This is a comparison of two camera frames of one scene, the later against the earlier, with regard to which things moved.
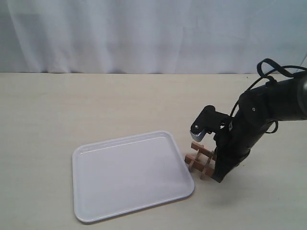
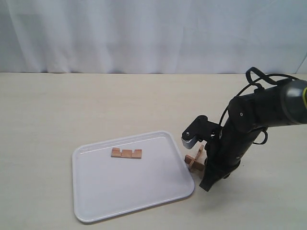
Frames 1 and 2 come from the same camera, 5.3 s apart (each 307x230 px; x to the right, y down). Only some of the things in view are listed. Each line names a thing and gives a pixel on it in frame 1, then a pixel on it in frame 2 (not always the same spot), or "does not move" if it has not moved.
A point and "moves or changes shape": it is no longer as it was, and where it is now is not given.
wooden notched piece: [202, 148] to [126, 153]
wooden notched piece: [198, 165] does not move
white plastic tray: [122, 175] does not move
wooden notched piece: [209, 165] moves or changes shape
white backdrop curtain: [150, 36] does not move
